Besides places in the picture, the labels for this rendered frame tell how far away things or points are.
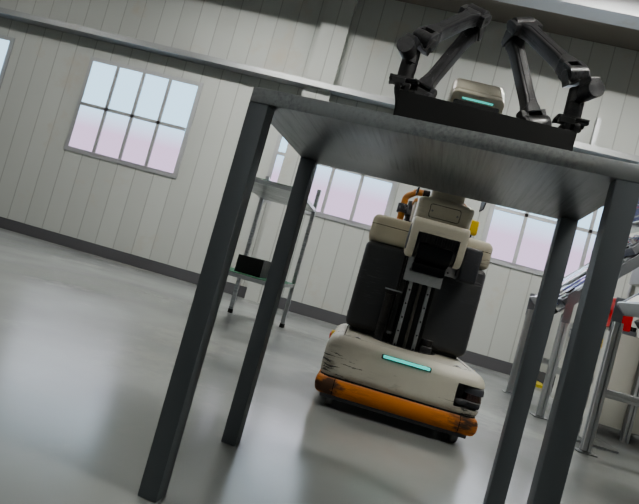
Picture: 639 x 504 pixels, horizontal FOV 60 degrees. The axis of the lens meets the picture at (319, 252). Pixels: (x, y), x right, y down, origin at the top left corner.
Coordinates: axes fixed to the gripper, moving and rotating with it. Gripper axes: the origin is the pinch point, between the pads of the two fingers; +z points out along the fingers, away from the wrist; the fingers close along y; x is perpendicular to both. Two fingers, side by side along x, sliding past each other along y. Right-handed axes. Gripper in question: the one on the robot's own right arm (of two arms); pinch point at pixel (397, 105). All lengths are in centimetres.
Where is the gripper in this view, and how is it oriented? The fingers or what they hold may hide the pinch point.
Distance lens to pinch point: 195.0
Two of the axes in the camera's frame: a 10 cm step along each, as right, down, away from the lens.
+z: -2.8, 9.6, -0.6
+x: 0.8, 0.8, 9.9
